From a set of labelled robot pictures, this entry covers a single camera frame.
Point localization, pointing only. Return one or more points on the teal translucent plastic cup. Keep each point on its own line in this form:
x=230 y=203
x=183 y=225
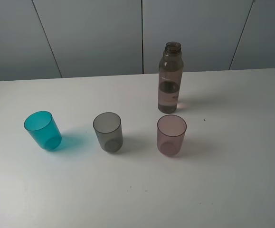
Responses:
x=43 y=129

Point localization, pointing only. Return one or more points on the brown translucent water bottle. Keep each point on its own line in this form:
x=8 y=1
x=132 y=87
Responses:
x=170 y=75

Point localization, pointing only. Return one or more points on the grey translucent plastic cup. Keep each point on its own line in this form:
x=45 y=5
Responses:
x=108 y=129

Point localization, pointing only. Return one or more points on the pink translucent plastic cup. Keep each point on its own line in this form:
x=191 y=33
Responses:
x=170 y=134

